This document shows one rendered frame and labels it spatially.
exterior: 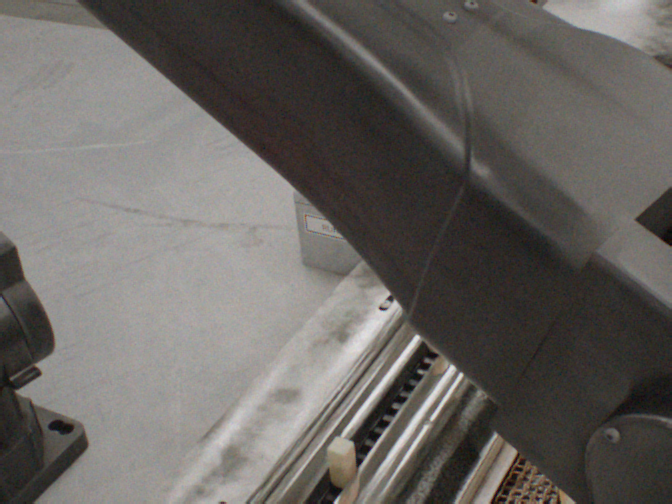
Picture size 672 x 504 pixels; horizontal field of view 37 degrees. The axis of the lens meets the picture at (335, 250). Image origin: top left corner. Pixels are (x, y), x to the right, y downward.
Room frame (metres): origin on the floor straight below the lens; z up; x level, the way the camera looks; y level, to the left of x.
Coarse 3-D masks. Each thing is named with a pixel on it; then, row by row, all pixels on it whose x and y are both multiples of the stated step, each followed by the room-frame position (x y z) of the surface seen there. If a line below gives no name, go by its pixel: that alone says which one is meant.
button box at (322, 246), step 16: (304, 208) 0.70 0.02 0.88; (304, 224) 0.70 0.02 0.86; (320, 224) 0.69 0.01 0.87; (304, 240) 0.70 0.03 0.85; (320, 240) 0.69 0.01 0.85; (336, 240) 0.68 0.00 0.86; (304, 256) 0.70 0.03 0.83; (320, 256) 0.69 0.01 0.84; (336, 256) 0.68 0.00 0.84; (352, 256) 0.68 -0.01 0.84
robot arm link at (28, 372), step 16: (0, 304) 0.47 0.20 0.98; (0, 320) 0.47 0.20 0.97; (16, 320) 0.47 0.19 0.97; (0, 336) 0.46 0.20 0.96; (16, 336) 0.47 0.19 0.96; (0, 352) 0.46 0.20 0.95; (16, 352) 0.46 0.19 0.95; (0, 368) 0.46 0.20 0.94; (16, 368) 0.46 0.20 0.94; (32, 368) 0.47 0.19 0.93; (0, 384) 0.46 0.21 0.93; (16, 384) 0.45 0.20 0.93
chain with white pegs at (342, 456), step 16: (432, 352) 0.55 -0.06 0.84; (416, 368) 0.53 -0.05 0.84; (416, 384) 0.52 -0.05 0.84; (400, 400) 0.51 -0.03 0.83; (384, 416) 0.49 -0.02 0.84; (368, 432) 0.48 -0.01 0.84; (336, 448) 0.43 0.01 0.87; (352, 448) 0.44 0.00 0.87; (368, 448) 0.46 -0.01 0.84; (336, 464) 0.43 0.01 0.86; (352, 464) 0.43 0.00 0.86; (336, 480) 0.43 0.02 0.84; (320, 496) 0.42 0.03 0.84; (336, 496) 0.42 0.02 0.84
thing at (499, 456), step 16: (496, 448) 0.40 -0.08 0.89; (512, 448) 0.40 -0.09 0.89; (480, 464) 0.38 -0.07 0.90; (496, 464) 0.39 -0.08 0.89; (512, 464) 0.39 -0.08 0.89; (480, 480) 0.38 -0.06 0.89; (496, 480) 0.38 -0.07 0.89; (512, 480) 0.38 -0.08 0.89; (464, 496) 0.36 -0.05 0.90; (480, 496) 0.37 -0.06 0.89; (496, 496) 0.37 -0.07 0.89; (512, 496) 0.36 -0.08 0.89; (544, 496) 0.36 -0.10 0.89
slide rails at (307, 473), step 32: (384, 352) 0.54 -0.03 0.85; (416, 352) 0.54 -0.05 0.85; (384, 384) 0.51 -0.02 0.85; (352, 416) 0.48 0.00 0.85; (416, 416) 0.47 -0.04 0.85; (320, 448) 0.46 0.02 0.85; (384, 448) 0.45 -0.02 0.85; (288, 480) 0.43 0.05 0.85; (320, 480) 0.43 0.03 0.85; (352, 480) 0.43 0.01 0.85
